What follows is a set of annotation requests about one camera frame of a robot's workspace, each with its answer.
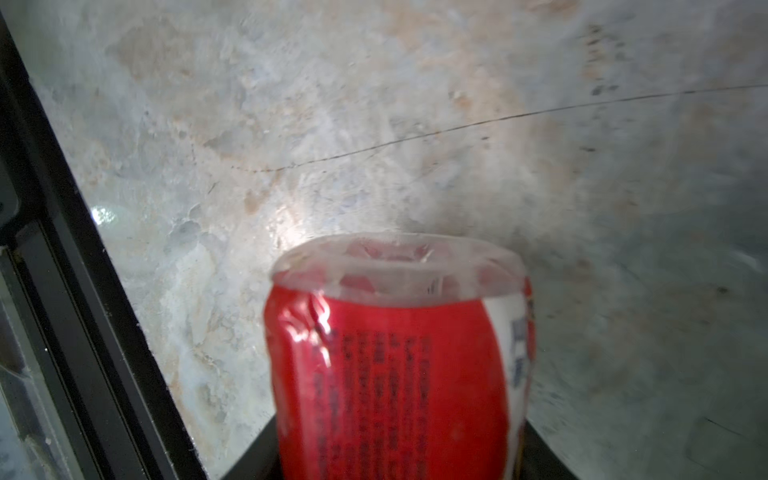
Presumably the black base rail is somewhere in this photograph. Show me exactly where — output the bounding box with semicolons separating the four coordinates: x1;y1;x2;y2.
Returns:
1;29;205;479

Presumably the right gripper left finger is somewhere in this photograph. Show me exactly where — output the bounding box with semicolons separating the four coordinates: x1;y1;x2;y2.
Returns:
222;416;282;480

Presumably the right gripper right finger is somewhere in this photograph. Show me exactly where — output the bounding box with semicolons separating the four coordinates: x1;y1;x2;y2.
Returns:
518;421;577;480

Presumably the red yellow label bottle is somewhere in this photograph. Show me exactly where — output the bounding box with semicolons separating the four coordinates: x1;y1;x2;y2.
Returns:
264;233;536;479

